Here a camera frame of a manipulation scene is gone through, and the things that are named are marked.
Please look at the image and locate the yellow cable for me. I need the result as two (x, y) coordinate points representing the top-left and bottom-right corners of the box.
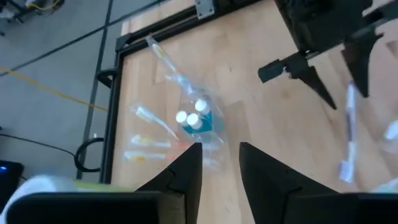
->
(0, 67), (108, 112)

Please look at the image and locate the teal mouthwash bottle white cap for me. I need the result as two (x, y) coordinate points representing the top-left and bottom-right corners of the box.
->
(185, 112), (212, 134)
(175, 110), (189, 127)
(194, 98), (224, 131)

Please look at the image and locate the white green wipes canister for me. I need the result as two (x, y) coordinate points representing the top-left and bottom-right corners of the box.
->
(0, 174), (137, 218)

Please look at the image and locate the purple white toothbrush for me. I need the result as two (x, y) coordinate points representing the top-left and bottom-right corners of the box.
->
(337, 80), (358, 184)

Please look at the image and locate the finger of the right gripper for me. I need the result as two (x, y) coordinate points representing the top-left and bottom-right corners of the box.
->
(290, 62), (338, 110)
(341, 32), (383, 97)

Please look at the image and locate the black device blue light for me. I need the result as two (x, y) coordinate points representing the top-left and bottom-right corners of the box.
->
(0, 160), (24, 212)

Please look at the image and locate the black metal table frame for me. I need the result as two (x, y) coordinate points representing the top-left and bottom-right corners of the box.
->
(96, 0), (280, 184)

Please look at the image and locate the orange white toothbrush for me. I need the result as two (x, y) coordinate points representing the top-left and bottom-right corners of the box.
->
(123, 151), (178, 163)
(144, 34), (203, 97)
(129, 104), (180, 141)
(129, 134), (193, 150)

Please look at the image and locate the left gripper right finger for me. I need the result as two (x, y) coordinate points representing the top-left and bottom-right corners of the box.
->
(239, 142), (398, 224)

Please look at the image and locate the coiled black floor cable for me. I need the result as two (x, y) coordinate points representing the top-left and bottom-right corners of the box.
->
(0, 133), (105, 172)

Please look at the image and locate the clear acrylic organizer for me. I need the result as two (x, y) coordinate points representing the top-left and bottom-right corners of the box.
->
(124, 34), (233, 170)

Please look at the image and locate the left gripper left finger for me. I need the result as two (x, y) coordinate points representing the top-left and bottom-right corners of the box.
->
(6, 142), (203, 224)

